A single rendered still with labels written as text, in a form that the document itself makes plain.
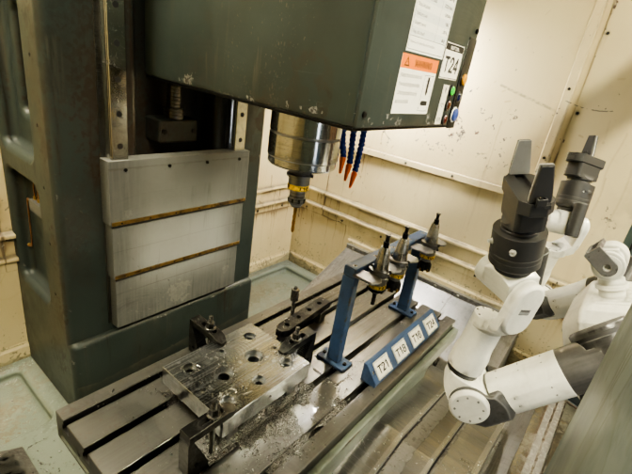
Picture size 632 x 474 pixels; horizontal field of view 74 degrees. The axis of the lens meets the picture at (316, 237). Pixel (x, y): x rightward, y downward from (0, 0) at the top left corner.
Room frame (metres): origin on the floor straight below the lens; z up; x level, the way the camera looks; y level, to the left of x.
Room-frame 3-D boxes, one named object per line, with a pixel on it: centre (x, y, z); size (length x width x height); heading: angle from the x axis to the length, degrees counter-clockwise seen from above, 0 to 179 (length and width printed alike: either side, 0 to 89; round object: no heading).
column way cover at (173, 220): (1.20, 0.42, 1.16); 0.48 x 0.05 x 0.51; 144
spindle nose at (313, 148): (0.94, 0.06, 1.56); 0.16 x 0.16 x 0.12
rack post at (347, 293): (1.03, -0.11, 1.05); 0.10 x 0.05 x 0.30; 54
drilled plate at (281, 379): (0.84, 0.14, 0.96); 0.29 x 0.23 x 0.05; 144
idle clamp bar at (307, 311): (1.16, 0.00, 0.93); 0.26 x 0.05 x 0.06; 149
